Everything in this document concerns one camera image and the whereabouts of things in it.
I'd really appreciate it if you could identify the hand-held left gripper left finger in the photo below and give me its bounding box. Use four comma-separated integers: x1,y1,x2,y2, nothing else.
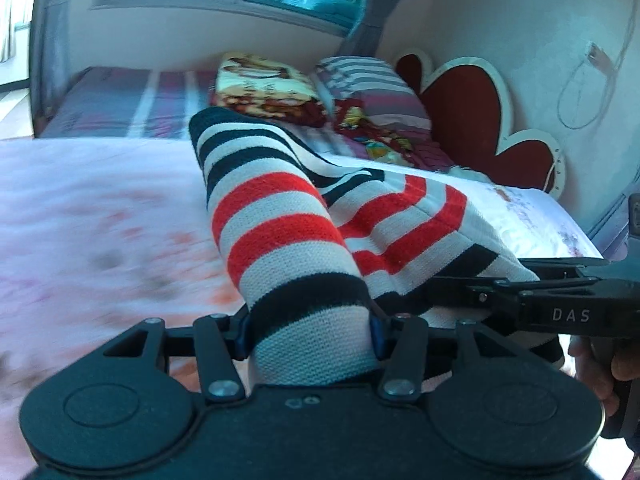
101,305,252,405

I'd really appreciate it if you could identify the person's right hand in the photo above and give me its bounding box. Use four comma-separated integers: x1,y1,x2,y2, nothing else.
567,335,640,418

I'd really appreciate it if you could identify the striped pillow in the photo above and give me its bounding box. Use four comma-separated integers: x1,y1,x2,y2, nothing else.
312,56,434,137

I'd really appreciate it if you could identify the thin wall cable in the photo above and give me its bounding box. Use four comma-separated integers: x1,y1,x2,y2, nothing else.
556,0,640,131

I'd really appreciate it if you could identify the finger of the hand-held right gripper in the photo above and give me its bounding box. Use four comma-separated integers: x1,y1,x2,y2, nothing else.
516,257,610,282
423,271,581,322

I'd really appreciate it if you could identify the striped knit sweater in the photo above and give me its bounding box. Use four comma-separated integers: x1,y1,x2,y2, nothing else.
189,107,566,394

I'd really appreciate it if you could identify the wall plug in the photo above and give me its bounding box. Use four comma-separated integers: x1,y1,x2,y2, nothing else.
584,41,614,79

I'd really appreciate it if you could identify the short grey curtain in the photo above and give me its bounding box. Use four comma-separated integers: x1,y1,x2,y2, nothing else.
345,0,417,59

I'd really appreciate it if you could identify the folded printed blanket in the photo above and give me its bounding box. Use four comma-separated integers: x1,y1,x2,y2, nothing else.
209,51,332,129

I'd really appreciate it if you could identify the long grey curtain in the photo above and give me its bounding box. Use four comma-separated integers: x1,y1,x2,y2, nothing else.
29,0,77,137

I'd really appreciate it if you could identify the purple striped bed sheet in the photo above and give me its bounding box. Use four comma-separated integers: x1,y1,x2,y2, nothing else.
39,65,453,172

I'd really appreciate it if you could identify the red heart-shaped headboard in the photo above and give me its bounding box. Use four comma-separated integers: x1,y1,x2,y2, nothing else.
394,49,569,196

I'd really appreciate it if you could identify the white sheer curtain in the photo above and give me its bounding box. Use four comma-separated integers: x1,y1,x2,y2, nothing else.
0,0,37,63

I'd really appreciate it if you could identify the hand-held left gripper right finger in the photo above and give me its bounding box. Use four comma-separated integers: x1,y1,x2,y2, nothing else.
369,313,552,405

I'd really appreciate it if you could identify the colourful cartoon cloth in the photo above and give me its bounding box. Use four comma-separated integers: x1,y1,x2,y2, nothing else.
331,100,420,167

